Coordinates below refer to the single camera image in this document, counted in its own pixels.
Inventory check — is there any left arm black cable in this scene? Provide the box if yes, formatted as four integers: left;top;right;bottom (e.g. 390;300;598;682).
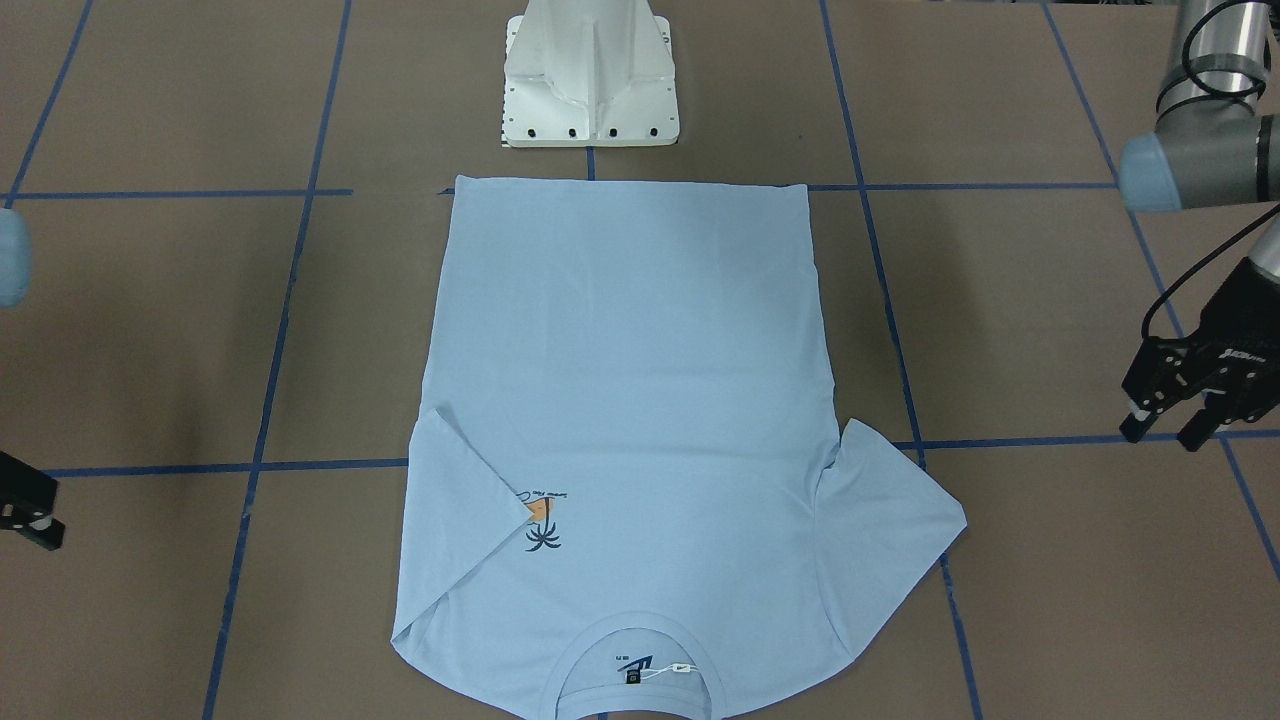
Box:
1142;0;1280;346

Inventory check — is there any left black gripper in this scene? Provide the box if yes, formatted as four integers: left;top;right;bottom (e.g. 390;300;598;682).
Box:
1119;259;1279;452

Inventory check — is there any white garment tag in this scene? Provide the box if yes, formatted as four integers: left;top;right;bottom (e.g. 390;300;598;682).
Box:
636;664;700;682

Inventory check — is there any light blue t-shirt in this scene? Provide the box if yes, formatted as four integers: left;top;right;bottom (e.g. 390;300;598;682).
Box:
390;176;966;719

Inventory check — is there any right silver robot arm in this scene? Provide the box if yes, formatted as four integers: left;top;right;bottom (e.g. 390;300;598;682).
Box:
1;208;67;551

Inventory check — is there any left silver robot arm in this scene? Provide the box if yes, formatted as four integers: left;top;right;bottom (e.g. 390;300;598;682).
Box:
1117;1;1279;452

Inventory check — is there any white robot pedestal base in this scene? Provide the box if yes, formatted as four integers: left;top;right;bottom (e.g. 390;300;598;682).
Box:
500;1;681;149

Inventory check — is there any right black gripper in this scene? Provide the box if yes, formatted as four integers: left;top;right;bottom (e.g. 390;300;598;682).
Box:
1;452;65;551

